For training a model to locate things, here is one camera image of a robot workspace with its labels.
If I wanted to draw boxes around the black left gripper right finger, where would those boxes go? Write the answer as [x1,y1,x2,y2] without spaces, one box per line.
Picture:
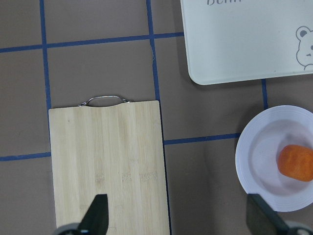
[246,194,289,235]

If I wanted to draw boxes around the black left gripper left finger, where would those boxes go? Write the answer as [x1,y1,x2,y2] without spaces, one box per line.
[78,194,109,235]

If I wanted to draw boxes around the white round plate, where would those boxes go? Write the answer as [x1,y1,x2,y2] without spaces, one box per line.
[235,105,313,212]

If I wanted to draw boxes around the orange fruit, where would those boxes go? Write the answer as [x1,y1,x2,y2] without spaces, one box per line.
[277,144,313,182]

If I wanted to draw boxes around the cream bear tray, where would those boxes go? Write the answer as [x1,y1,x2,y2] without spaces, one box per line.
[180,0,313,85]

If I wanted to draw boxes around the bamboo cutting board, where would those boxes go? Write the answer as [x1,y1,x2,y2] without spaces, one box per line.
[48,101,170,235]

